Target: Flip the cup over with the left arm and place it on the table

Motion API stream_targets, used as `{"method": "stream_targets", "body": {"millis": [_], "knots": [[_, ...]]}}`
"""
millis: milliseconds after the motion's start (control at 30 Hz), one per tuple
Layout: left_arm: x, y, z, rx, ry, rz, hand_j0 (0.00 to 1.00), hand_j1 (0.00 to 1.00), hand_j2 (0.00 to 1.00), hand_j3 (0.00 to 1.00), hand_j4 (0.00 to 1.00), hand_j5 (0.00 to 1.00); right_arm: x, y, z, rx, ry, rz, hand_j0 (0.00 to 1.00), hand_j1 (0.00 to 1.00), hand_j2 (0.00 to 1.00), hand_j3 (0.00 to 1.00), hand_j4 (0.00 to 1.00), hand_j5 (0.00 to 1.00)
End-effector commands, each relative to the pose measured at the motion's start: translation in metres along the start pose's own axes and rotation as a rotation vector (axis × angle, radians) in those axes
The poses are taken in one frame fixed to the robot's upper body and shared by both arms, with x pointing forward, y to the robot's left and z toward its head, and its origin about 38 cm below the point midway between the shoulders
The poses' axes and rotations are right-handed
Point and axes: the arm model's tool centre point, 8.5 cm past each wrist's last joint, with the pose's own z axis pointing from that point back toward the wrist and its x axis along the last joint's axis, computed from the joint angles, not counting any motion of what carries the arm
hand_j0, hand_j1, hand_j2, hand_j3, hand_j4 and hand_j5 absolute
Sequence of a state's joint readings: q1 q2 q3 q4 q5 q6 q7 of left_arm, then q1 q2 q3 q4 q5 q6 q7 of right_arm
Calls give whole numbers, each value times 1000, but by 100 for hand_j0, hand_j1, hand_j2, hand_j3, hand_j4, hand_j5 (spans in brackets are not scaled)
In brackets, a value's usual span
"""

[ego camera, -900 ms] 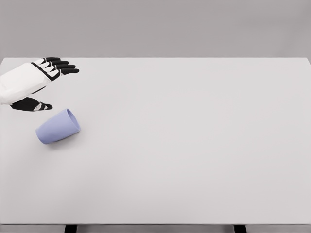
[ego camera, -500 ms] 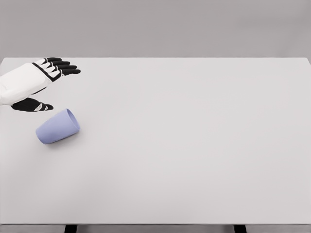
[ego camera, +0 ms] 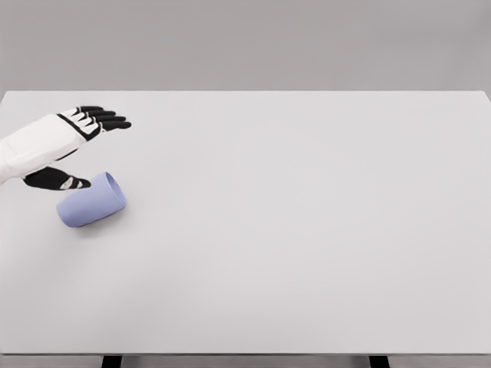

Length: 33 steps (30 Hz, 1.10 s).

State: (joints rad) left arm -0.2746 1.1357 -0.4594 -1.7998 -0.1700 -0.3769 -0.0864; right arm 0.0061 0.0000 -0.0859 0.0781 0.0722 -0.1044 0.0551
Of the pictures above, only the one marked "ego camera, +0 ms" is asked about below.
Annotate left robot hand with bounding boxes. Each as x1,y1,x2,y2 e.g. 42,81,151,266
10,104,133,191

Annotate lavender plastic cup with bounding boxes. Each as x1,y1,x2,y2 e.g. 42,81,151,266
55,171,127,230

